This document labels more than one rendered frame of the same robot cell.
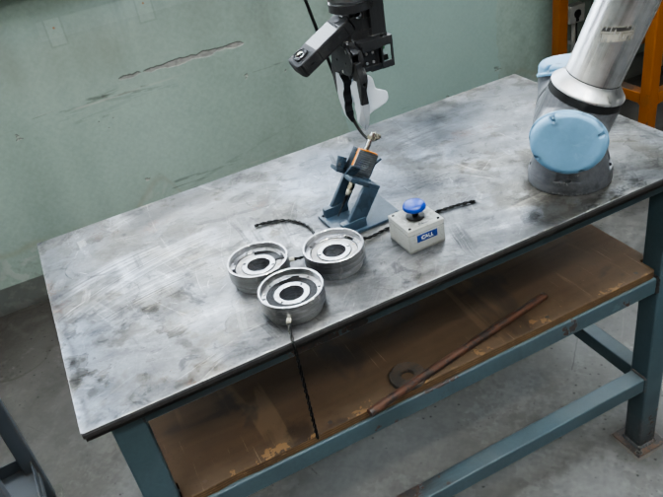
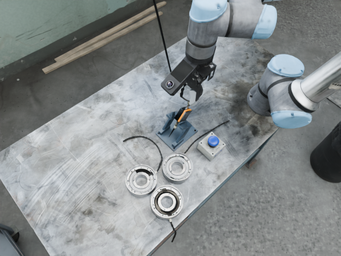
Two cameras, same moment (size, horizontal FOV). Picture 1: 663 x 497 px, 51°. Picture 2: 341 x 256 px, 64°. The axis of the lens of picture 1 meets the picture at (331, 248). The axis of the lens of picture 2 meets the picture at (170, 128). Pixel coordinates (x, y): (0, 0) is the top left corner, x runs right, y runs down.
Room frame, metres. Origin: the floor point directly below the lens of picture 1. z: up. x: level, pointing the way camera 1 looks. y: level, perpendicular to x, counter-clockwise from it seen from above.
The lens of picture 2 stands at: (0.70, 0.20, 1.70)
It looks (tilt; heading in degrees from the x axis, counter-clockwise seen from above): 60 degrees down; 332
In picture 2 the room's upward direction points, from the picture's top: 6 degrees clockwise
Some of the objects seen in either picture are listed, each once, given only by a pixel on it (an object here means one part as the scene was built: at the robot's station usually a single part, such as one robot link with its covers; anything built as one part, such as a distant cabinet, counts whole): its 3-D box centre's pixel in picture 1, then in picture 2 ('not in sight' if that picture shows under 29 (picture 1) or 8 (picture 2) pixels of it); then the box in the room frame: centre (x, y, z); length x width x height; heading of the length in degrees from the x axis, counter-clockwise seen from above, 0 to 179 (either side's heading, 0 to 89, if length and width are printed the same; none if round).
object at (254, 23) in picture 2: not in sight; (247, 17); (1.12, -0.20, 1.29); 0.11 x 0.11 x 0.08; 66
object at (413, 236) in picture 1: (418, 226); (212, 145); (1.02, -0.16, 0.82); 0.08 x 0.07 x 0.05; 110
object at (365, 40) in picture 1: (358, 35); (197, 65); (1.15, -0.11, 1.13); 0.09 x 0.08 x 0.12; 112
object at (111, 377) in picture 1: (362, 205); (173, 120); (1.19, -0.08, 0.79); 1.20 x 0.60 x 0.02; 110
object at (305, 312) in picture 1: (292, 297); (166, 202); (0.89, 0.07, 0.82); 0.10 x 0.10 x 0.04
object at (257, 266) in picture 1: (259, 268); (141, 181); (0.99, 0.13, 0.82); 0.10 x 0.10 x 0.04
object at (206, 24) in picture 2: not in sight; (207, 18); (1.15, -0.11, 1.29); 0.09 x 0.08 x 0.11; 66
